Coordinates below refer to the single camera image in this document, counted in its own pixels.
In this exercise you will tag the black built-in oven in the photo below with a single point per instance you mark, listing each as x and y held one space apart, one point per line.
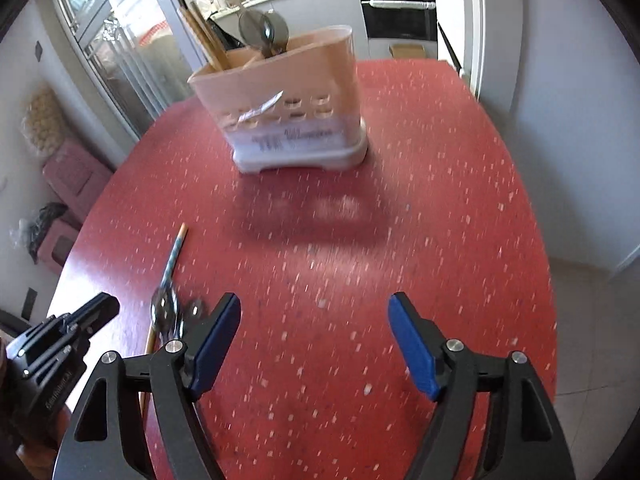
400 20

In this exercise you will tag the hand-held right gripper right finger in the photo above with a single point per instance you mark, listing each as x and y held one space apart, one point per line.
415 350

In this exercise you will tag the black plastic bag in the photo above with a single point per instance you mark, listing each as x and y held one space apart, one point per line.
42 225

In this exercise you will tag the black wall switch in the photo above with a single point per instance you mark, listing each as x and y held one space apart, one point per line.
38 51

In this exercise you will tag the pink plastic stools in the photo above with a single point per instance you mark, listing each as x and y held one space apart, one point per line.
75 175

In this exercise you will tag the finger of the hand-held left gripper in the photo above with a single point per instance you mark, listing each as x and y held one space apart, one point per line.
97 307

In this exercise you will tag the black wall socket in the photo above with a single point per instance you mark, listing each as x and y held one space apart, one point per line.
30 302

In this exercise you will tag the beige plastic utensil holder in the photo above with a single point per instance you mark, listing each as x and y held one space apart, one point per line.
300 80

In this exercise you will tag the cardboard box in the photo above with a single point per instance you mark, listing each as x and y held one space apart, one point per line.
406 51

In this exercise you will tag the sliding glass door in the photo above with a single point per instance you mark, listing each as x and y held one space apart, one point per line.
125 50

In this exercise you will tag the white kitchen cabinet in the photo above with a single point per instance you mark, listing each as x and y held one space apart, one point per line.
325 5

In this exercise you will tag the bag of yellow balls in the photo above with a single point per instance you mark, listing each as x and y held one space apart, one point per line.
44 117

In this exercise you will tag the person's left hand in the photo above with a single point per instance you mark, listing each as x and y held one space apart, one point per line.
50 432

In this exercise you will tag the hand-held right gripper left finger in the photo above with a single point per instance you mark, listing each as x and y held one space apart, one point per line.
215 345

